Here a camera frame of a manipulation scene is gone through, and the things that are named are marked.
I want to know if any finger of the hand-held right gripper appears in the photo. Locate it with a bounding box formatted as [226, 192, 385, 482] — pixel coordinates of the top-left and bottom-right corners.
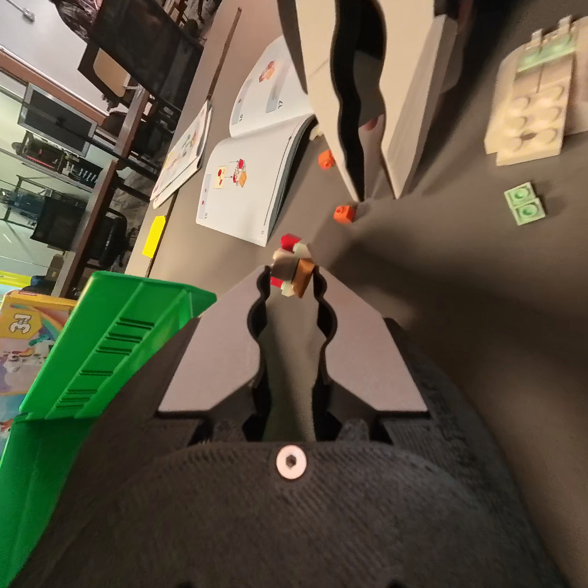
[360, 0, 460, 199]
[294, 0, 367, 203]

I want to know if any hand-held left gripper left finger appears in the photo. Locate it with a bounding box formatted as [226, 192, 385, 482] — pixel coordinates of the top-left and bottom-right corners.
[158, 266, 273, 414]

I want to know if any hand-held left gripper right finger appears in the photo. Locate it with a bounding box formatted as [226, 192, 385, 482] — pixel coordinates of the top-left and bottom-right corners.
[311, 270, 431, 414]

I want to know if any small multicoloured lego assembly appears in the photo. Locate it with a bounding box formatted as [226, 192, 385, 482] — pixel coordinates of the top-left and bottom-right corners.
[271, 233, 318, 299]

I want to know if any beige lego assembly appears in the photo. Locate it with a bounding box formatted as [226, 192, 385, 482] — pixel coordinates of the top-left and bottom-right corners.
[484, 16, 577, 167]

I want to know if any open lego instruction booklet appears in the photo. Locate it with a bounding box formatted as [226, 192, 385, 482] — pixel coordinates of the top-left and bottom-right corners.
[196, 34, 319, 247]

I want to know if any green two-stud lego plate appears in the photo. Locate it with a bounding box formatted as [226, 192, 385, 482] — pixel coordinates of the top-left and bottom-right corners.
[504, 182, 547, 227]

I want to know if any closed lego instruction booklet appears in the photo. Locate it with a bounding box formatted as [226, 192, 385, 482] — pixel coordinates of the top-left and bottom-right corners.
[150, 100, 213, 209]

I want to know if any yellow lego set box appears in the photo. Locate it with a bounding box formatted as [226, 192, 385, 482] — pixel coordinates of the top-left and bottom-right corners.
[0, 288, 78, 460]

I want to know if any green plastic bin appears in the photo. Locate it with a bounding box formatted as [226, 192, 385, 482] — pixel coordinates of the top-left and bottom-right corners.
[0, 270, 217, 588]

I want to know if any yellow sticky note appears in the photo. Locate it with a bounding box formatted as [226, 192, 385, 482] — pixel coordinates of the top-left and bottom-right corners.
[141, 215, 167, 258]

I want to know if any black office chair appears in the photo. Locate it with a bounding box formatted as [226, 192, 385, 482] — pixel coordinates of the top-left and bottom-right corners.
[89, 213, 138, 272]

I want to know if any large black monitor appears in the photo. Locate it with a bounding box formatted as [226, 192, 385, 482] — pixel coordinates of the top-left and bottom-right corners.
[77, 0, 205, 121]

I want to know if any grey framed monitor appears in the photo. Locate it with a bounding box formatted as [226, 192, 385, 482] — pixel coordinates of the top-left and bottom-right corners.
[17, 84, 98, 158]

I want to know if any brown desk frame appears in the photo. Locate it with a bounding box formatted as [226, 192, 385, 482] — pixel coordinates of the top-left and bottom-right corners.
[60, 89, 154, 297]

